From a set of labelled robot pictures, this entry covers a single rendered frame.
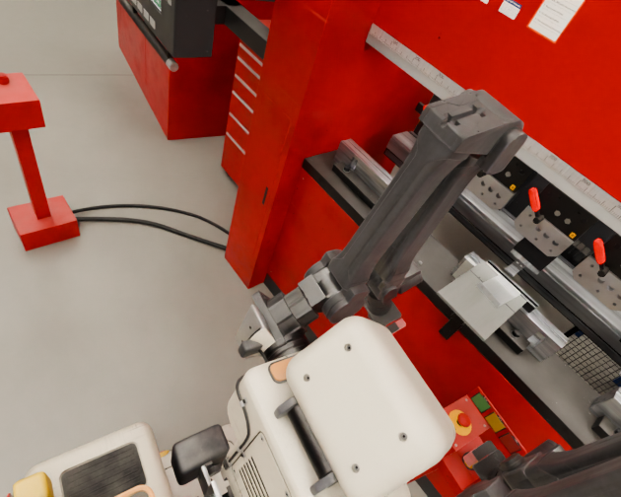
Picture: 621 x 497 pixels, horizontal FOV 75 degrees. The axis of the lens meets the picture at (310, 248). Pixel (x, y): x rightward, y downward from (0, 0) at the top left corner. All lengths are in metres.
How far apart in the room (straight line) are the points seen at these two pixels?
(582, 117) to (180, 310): 1.78
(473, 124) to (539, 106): 0.67
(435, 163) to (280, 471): 0.48
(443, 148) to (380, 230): 0.16
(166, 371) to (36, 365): 0.51
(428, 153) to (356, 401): 0.34
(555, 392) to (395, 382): 0.99
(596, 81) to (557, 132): 0.14
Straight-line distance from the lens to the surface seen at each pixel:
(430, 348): 1.57
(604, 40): 1.20
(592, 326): 1.70
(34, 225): 2.38
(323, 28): 1.39
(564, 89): 1.23
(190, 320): 2.12
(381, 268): 0.81
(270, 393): 0.65
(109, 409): 1.95
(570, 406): 1.51
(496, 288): 1.39
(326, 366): 0.57
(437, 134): 0.58
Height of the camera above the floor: 1.83
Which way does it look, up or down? 46 degrees down
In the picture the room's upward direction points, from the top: 23 degrees clockwise
